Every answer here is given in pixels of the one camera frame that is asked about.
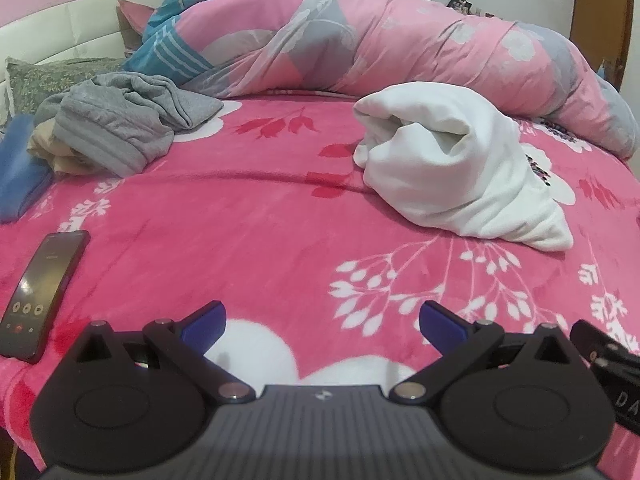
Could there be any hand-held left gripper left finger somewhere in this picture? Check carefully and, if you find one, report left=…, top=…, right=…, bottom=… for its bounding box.
left=75, top=301, right=254, bottom=405

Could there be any black smartphone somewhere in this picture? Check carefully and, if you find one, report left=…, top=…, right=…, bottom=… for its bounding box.
left=0, top=230, right=92, bottom=365

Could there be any wooden door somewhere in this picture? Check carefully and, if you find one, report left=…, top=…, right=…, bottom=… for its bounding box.
left=570, top=0, right=636, bottom=93

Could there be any pink white headboard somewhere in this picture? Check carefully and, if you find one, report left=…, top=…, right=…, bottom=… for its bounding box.
left=0, top=0, right=186, bottom=111

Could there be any grey garment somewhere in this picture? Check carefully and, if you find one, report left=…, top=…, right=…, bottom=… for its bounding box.
left=34, top=72, right=225, bottom=178

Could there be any blue cloth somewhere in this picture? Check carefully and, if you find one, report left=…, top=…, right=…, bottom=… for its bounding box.
left=0, top=114, right=53, bottom=223

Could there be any pink grey floral quilt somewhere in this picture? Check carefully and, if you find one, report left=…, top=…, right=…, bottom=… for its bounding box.
left=145, top=0, right=640, bottom=161

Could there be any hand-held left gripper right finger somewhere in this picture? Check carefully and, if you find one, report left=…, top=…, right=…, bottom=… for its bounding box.
left=389, top=301, right=576, bottom=406

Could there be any white shirt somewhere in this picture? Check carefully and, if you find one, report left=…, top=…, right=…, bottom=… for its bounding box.
left=352, top=81, right=574, bottom=252

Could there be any red pillow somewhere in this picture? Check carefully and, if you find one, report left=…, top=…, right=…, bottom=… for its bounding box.
left=116, top=0, right=156, bottom=58

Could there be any beige garment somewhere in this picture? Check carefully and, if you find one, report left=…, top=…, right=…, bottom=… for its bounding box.
left=27, top=120, right=98, bottom=176

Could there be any green patterned pillow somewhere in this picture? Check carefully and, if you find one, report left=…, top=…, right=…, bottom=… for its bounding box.
left=5, top=56, right=126, bottom=126

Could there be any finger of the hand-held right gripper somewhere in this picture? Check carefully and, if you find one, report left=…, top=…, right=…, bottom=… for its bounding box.
left=570, top=319, right=640, bottom=361

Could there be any pink floral blanket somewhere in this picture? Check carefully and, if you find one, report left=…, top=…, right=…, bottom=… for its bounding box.
left=0, top=87, right=640, bottom=480

